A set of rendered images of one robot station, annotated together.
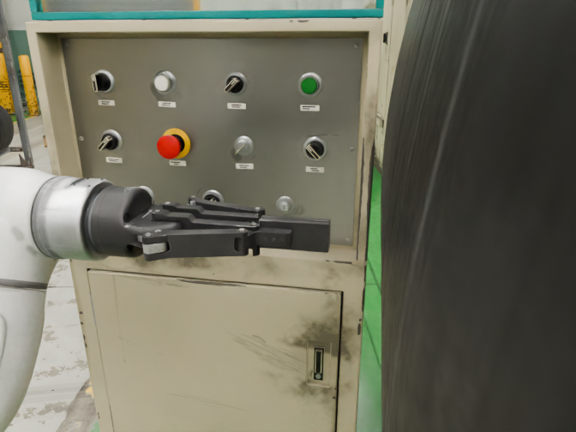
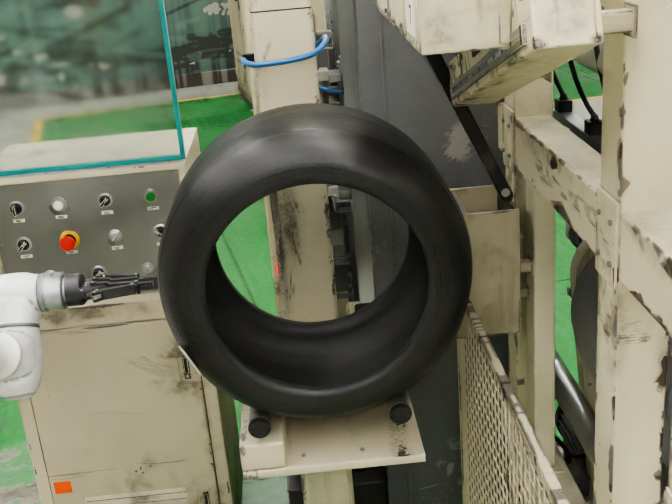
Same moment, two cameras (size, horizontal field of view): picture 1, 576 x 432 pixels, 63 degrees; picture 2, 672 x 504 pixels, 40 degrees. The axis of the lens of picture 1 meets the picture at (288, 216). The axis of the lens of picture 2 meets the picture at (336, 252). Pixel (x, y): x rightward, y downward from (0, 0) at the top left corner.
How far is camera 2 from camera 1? 174 cm
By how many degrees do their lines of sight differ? 11
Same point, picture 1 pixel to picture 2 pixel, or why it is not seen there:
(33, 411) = not seen: outside the picture
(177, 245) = (106, 294)
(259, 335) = (143, 355)
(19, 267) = (32, 317)
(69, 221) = (55, 292)
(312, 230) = not seen: hidden behind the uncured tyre
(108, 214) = (71, 286)
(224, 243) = (125, 290)
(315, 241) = not seen: hidden behind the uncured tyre
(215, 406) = (120, 416)
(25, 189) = (29, 282)
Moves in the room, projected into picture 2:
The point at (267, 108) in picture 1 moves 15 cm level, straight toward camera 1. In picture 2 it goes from (126, 211) to (131, 228)
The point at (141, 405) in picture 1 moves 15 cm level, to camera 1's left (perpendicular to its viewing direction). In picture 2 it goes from (64, 428) to (8, 439)
